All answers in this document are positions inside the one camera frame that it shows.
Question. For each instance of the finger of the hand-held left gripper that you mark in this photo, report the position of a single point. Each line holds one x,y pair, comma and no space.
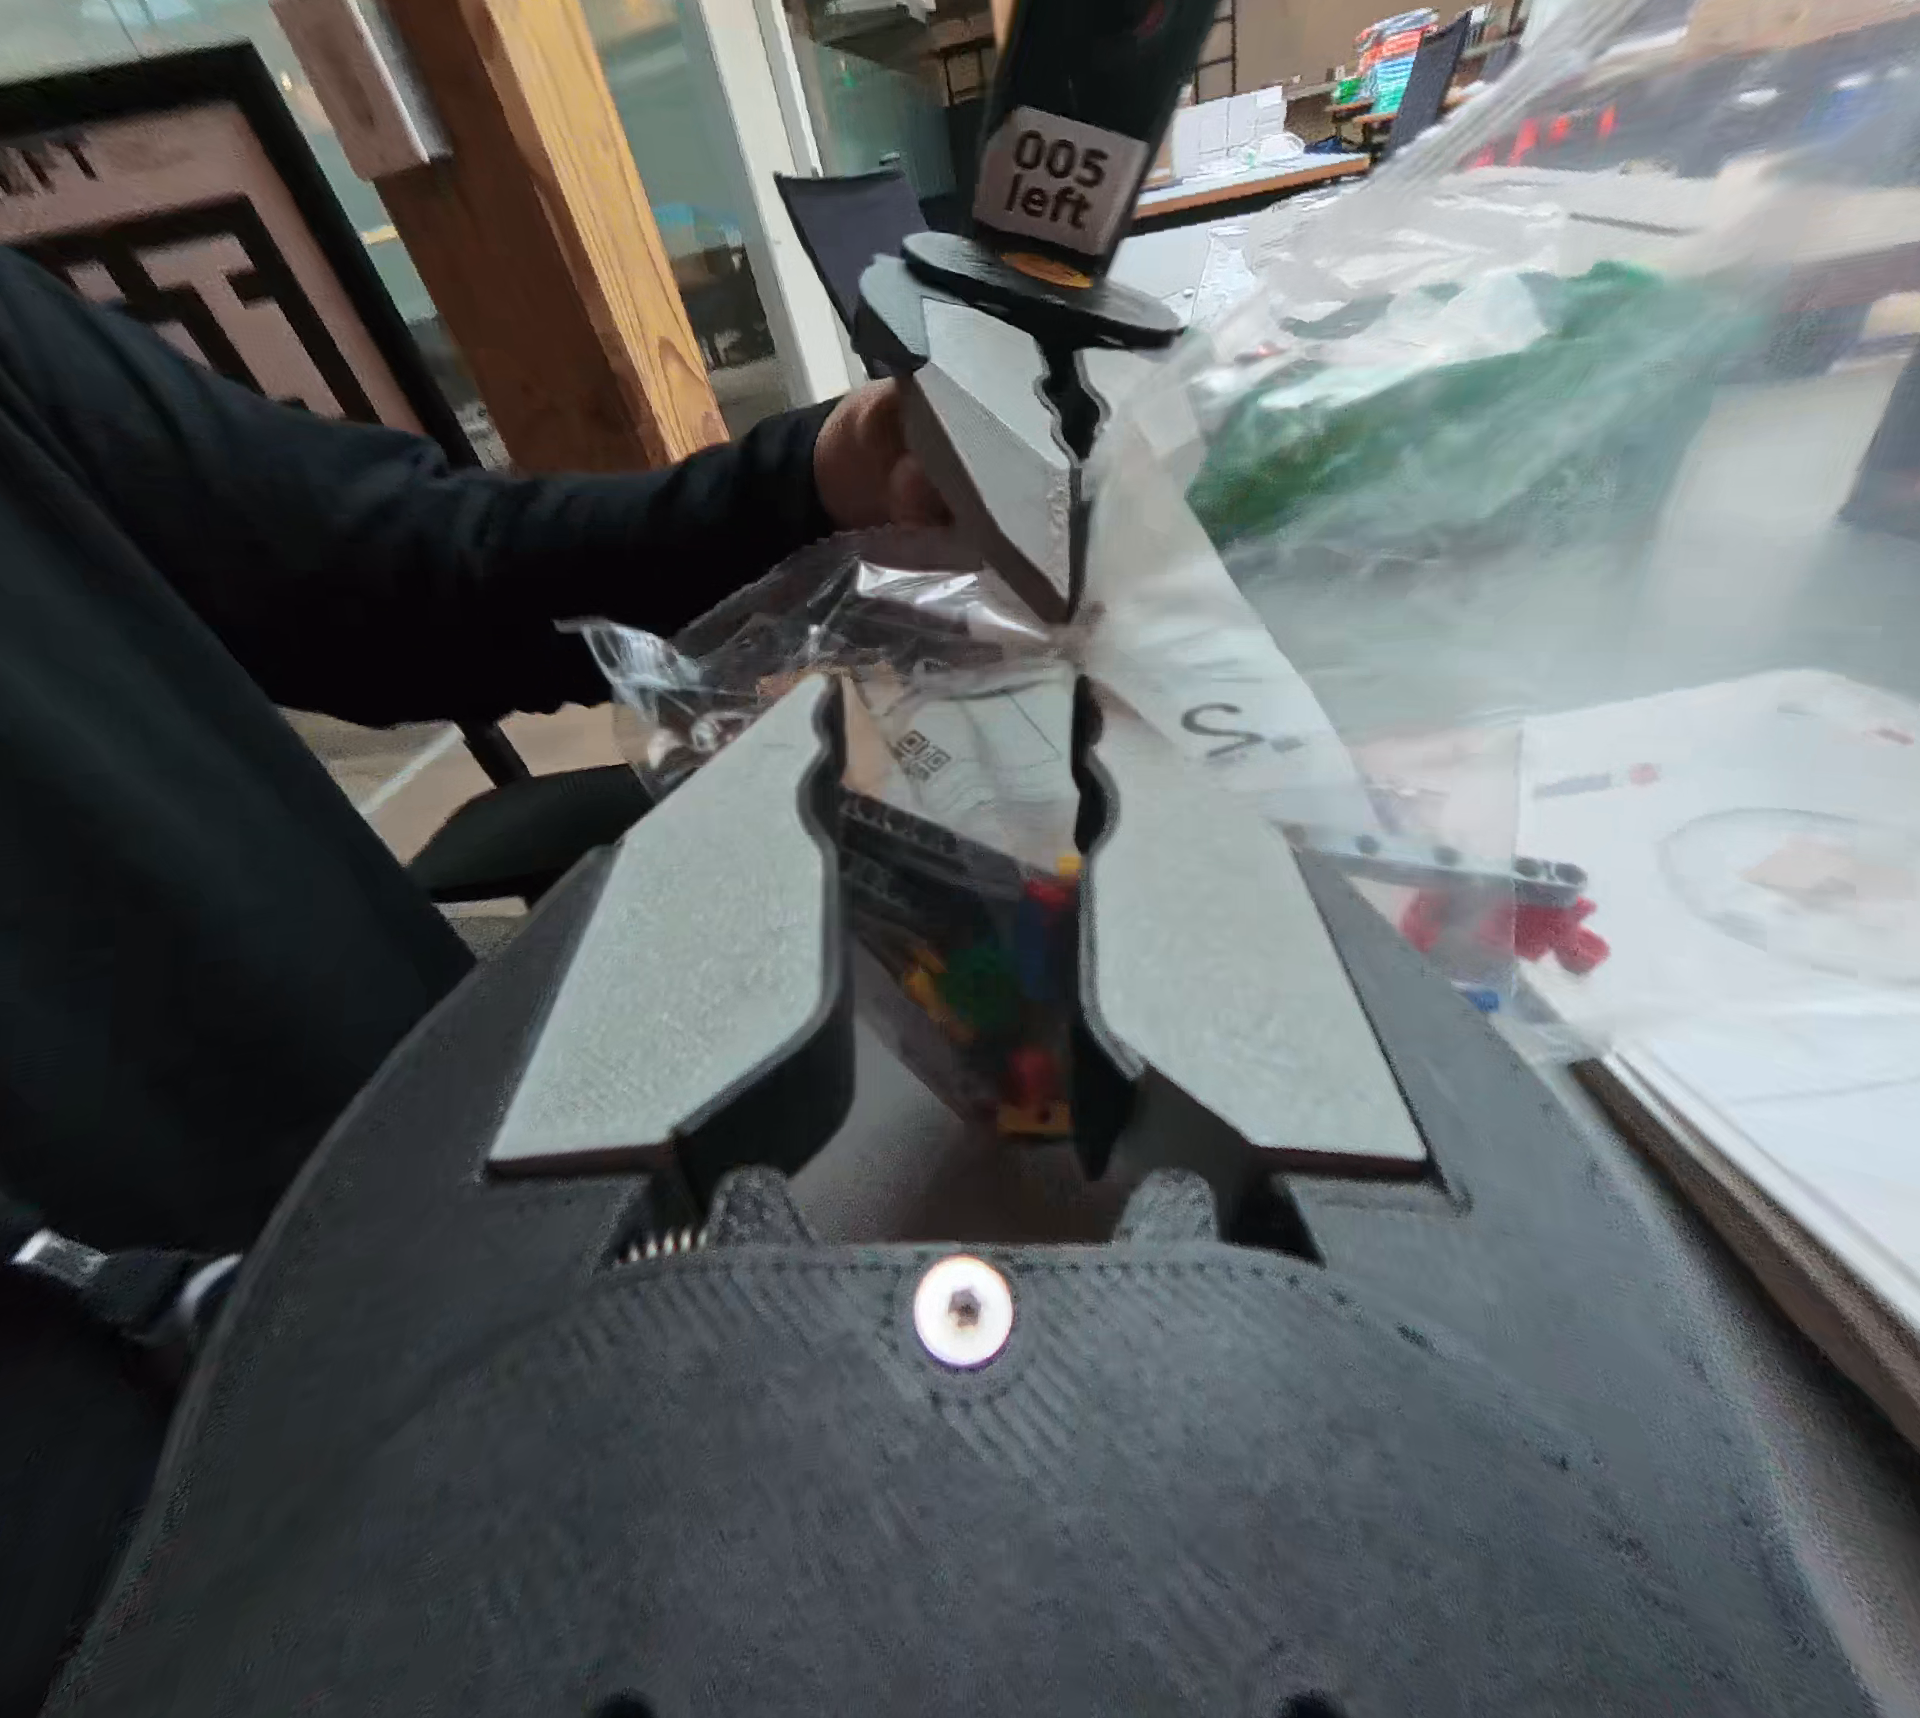
1090,412
998,458

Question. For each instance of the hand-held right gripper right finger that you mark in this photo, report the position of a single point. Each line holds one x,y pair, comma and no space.
1246,998

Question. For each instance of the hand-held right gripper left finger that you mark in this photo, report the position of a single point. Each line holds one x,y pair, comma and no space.
677,984

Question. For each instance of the small clear lego bag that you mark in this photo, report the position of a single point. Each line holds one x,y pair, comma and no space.
961,760

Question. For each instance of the large clear zip bag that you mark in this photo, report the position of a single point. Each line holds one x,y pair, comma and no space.
1499,248

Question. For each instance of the person's left forearm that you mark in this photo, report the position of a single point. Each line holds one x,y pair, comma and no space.
629,550

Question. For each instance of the grey lego beam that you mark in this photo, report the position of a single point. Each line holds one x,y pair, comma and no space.
1440,871

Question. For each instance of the assorted colourful lego pieces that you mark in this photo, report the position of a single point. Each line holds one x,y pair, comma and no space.
990,984

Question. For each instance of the red lego pieces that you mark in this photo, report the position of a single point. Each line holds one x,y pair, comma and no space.
1515,931

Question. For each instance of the green lego packet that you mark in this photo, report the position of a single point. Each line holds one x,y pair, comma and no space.
1440,412

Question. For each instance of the white lego instruction booklet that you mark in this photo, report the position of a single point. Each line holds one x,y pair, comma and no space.
1770,879

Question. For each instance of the person's left hand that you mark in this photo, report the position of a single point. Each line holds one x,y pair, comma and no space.
873,458

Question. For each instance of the white table with boxes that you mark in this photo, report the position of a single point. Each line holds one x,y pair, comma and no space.
1246,175

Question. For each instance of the black office chair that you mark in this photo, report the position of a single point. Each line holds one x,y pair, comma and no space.
510,820

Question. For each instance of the stack of colourful boxes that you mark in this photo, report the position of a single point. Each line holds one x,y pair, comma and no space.
1388,62

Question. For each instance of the black mesh chair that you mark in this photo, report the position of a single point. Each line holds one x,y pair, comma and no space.
1426,85

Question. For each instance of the person's black-clothed torso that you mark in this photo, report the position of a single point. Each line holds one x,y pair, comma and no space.
152,849

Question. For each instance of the dark framed lattice panel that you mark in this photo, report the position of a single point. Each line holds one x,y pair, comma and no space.
196,235

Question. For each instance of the wooden post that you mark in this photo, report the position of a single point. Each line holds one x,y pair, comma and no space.
510,99

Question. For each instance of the grey metal bracket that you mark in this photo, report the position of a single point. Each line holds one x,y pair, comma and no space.
360,76

